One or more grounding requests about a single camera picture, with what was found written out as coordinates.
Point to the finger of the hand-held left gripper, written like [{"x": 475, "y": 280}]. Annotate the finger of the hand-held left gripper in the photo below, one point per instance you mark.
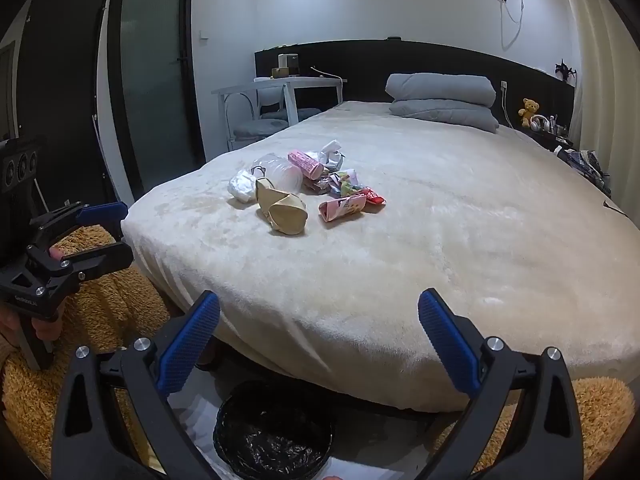
[
  {"x": 102, "y": 211},
  {"x": 107, "y": 255}
]

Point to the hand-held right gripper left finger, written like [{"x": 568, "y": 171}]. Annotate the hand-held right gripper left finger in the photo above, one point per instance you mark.
[{"x": 192, "y": 340}]

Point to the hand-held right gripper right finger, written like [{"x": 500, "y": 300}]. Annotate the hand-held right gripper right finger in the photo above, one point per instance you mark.
[{"x": 446, "y": 341}]

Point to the round bin with black bag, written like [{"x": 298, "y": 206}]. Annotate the round bin with black bag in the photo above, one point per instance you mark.
[{"x": 272, "y": 435}]

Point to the white tissue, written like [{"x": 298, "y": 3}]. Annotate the white tissue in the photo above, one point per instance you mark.
[{"x": 242, "y": 186}]

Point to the brown paper bag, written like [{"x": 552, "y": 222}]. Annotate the brown paper bag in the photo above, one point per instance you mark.
[{"x": 289, "y": 214}]

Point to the red foil wrapper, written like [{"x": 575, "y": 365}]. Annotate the red foil wrapper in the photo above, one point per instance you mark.
[{"x": 376, "y": 198}]

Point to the crushed beige paper cup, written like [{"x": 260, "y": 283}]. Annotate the crushed beige paper cup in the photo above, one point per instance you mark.
[{"x": 266, "y": 191}]

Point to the clear plastic bottle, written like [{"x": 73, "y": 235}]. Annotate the clear plastic bottle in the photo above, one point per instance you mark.
[{"x": 281, "y": 170}]

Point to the heap of colourful candy wrappers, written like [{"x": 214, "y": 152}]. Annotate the heap of colourful candy wrappers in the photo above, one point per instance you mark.
[{"x": 336, "y": 182}]

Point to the white paper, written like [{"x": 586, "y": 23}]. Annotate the white paper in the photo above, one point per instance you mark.
[{"x": 332, "y": 151}]

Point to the person's left hand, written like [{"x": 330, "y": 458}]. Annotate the person's left hand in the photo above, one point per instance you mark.
[{"x": 47, "y": 331}]

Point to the person's left leg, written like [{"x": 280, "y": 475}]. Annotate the person's left leg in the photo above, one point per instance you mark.
[{"x": 105, "y": 310}]

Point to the person's leg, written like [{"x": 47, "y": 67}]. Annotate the person's leg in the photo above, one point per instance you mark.
[
  {"x": 600, "y": 420},
  {"x": 105, "y": 310}
]

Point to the black flat panel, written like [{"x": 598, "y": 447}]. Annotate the black flat panel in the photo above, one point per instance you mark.
[{"x": 60, "y": 85}]

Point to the frosted glass door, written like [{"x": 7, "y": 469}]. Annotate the frosted glass door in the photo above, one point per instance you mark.
[{"x": 150, "y": 85}]

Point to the person's right leg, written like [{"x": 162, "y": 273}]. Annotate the person's right leg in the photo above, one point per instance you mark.
[{"x": 600, "y": 420}]

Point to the white desk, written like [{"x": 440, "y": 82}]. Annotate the white desk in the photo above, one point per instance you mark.
[{"x": 270, "y": 86}]

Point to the heap of patterned clothes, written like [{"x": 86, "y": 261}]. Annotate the heap of patterned clothes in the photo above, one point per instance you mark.
[{"x": 587, "y": 167}]

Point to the small dark yellow box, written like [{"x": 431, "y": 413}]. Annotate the small dark yellow box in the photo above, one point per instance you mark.
[{"x": 280, "y": 72}]

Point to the grey pillow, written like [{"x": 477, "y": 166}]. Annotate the grey pillow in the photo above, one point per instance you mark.
[{"x": 445, "y": 115}]

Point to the dark nightstand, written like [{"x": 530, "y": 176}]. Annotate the dark nightstand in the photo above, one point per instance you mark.
[{"x": 547, "y": 139}]

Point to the white headphones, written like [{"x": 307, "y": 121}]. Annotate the white headphones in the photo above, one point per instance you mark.
[{"x": 539, "y": 122}]

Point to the white box appliance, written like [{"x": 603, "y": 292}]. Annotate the white box appliance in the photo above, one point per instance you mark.
[{"x": 288, "y": 62}]

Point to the yellow teddy bear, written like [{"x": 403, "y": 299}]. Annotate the yellow teddy bear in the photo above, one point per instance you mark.
[{"x": 529, "y": 112}]

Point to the grey folded quilt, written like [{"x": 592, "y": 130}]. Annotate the grey folded quilt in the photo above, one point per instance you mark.
[{"x": 440, "y": 87}]

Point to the black headboard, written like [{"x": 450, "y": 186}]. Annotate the black headboard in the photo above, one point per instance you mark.
[{"x": 360, "y": 70}]

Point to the black spiky ornament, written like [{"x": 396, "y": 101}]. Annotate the black spiky ornament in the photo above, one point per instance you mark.
[{"x": 565, "y": 70}]

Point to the cream curtain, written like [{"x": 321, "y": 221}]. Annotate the cream curtain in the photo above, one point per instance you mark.
[{"x": 600, "y": 60}]

